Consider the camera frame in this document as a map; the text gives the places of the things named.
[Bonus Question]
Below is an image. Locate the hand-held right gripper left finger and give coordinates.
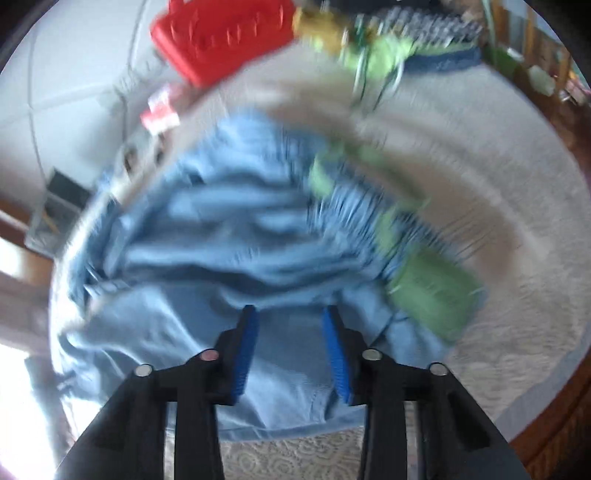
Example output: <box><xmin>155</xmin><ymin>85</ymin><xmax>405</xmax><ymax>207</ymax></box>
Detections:
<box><xmin>55</xmin><ymin>305</ymin><xmax>258</xmax><ymax>480</ymax></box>

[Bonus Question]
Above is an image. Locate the yellow cloth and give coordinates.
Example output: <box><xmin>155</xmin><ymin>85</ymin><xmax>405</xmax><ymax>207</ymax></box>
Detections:
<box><xmin>293</xmin><ymin>7</ymin><xmax>352</xmax><ymax>54</ymax></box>

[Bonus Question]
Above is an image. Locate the black and white patterned cloth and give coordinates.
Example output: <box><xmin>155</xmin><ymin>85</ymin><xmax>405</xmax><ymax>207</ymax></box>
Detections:
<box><xmin>369</xmin><ymin>6</ymin><xmax>482</xmax><ymax>48</ymax></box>

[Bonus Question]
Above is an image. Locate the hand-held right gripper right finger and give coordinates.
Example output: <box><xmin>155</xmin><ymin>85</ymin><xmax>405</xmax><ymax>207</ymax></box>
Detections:
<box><xmin>321</xmin><ymin>305</ymin><xmax>532</xmax><ymax>480</ymax></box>

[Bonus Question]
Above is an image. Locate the white lace tablecloth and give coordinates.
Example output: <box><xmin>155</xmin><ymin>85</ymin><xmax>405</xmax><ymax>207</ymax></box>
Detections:
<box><xmin>46</xmin><ymin>41</ymin><xmax>588</xmax><ymax>480</ymax></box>

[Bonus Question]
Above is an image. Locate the red and white tissue packet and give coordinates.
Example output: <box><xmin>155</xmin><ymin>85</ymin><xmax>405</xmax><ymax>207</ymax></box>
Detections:
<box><xmin>141</xmin><ymin>85</ymin><xmax>183</xmax><ymax>134</ymax></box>

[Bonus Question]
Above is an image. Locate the red plastic carry case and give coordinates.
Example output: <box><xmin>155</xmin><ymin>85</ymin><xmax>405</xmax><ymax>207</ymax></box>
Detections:
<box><xmin>151</xmin><ymin>0</ymin><xmax>296</xmax><ymax>88</ymax></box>

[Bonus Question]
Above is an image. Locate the light blue garment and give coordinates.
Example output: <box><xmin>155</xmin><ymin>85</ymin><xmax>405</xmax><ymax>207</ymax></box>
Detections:
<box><xmin>55</xmin><ymin>111</ymin><xmax>485</xmax><ymax>431</ymax></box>

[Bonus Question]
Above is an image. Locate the dark blue cloth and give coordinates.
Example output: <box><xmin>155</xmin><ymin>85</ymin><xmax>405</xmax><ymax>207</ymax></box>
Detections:
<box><xmin>405</xmin><ymin>47</ymin><xmax>482</xmax><ymax>75</ymax></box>

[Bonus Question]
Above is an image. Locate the green cloth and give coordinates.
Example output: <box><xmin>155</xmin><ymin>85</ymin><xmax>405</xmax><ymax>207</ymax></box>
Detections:
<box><xmin>341</xmin><ymin>34</ymin><xmax>414</xmax><ymax>108</ymax></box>

